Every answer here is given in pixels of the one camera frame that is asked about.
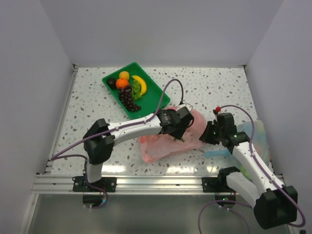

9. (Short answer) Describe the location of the green grape bunch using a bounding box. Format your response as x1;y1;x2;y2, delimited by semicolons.
132;80;142;101

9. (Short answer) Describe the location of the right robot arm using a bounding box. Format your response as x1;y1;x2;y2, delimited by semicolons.
200;113;298;230

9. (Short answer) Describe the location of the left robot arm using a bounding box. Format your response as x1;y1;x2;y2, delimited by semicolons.
83;106;194;192

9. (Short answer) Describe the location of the green plastic tray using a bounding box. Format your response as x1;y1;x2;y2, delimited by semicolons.
102;62;162;119

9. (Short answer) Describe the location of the pink plastic bag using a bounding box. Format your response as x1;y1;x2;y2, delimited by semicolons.
140;110;207;163

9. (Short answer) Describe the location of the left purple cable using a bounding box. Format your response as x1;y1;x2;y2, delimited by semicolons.
50;78;184;210

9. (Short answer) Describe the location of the blue plastic bag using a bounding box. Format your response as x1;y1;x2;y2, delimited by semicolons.
204;120;271;181

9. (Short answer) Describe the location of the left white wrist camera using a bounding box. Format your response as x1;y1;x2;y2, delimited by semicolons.
176;103;193;112

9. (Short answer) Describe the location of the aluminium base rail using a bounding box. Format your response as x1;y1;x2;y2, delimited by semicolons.
31;173;286;195

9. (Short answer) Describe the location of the yellow banana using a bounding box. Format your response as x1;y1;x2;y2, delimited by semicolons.
132;75;147;96

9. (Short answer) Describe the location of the dark purple grape bunch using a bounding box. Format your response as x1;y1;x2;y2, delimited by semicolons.
118;85;141;112

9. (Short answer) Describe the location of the small yellow orange fruit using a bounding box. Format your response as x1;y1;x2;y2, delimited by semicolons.
119;71;130;80

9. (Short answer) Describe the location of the dark purple plum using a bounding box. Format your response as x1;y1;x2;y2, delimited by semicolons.
106;78;117;89

